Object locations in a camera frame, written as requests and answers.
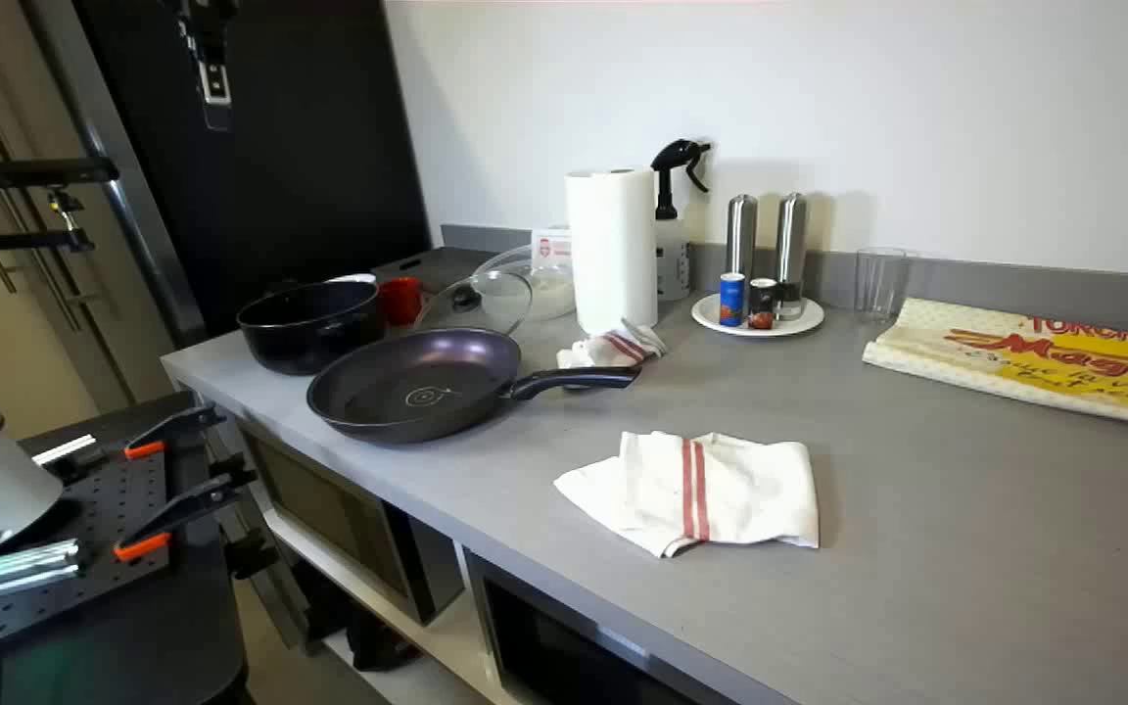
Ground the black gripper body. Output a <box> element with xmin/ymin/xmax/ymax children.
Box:
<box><xmin>185</xmin><ymin>0</ymin><xmax>244</xmax><ymax>133</ymax></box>

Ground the dark purple frying pan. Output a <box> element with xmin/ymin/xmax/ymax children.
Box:
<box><xmin>302</xmin><ymin>327</ymin><xmax>637</xmax><ymax>447</ymax></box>

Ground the white red-striped cloth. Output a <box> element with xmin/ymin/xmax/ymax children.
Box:
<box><xmin>551</xmin><ymin>317</ymin><xmax>671</xmax><ymax>375</ymax></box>
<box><xmin>551</xmin><ymin>427</ymin><xmax>825</xmax><ymax>565</ymax></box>

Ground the deep black pan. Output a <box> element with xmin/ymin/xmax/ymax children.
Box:
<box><xmin>235</xmin><ymin>274</ymin><xmax>386</xmax><ymax>381</ymax></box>

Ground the glass pan lid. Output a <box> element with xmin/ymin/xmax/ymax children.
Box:
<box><xmin>422</xmin><ymin>247</ymin><xmax>542</xmax><ymax>336</ymax></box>

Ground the folded white red-striped cloth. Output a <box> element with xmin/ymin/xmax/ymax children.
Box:
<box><xmin>551</xmin><ymin>427</ymin><xmax>825</xmax><ymax>565</ymax></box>

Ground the grey metal beam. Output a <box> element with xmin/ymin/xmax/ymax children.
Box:
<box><xmin>21</xmin><ymin>0</ymin><xmax>209</xmax><ymax>350</ymax></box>

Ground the white printed box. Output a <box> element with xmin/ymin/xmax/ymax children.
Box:
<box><xmin>530</xmin><ymin>227</ymin><xmax>576</xmax><ymax>280</ymax></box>

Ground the black orange bar clamp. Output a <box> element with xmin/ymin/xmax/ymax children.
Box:
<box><xmin>110</xmin><ymin>453</ymin><xmax>260</xmax><ymax>568</ymax></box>
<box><xmin>65</xmin><ymin>401</ymin><xmax>226</xmax><ymax>461</ymax></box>

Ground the white paper towel roll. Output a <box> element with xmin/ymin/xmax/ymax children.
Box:
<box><xmin>564</xmin><ymin>166</ymin><xmax>662</xmax><ymax>342</ymax></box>

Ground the black-headed spray bottle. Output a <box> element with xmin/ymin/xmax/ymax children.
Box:
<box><xmin>648</xmin><ymin>136</ymin><xmax>714</xmax><ymax>311</ymax></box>

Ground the black microwave oven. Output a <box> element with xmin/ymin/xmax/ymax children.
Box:
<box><xmin>239</xmin><ymin>423</ymin><xmax>465</xmax><ymax>628</ymax></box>

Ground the steel grinder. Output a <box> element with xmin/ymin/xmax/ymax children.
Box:
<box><xmin>773</xmin><ymin>189</ymin><xmax>811</xmax><ymax>293</ymax></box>
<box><xmin>721</xmin><ymin>193</ymin><xmax>759</xmax><ymax>283</ymax></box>

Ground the small blue can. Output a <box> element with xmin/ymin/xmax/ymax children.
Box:
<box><xmin>717</xmin><ymin>269</ymin><xmax>751</xmax><ymax>330</ymax></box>

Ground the black perforated robot table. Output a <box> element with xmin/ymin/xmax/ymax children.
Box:
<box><xmin>0</xmin><ymin>389</ymin><xmax>253</xmax><ymax>705</ymax></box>

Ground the small dark jar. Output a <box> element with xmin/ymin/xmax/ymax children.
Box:
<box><xmin>743</xmin><ymin>274</ymin><xmax>783</xmax><ymax>332</ymax></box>

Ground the round white plate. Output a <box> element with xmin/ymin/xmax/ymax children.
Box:
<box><xmin>688</xmin><ymin>290</ymin><xmax>832</xmax><ymax>344</ymax></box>

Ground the black built-in oven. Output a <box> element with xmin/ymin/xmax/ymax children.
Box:
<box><xmin>462</xmin><ymin>551</ymin><xmax>723</xmax><ymax>705</ymax></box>

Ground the clear drinking glass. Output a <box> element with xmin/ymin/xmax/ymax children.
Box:
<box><xmin>854</xmin><ymin>247</ymin><xmax>911</xmax><ymax>327</ymax></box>

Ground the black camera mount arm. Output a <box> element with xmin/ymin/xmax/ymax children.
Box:
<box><xmin>0</xmin><ymin>152</ymin><xmax>127</xmax><ymax>280</ymax></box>

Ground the white aluminium base rail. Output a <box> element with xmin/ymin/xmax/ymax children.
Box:
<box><xmin>0</xmin><ymin>541</ymin><xmax>86</xmax><ymax>605</ymax></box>

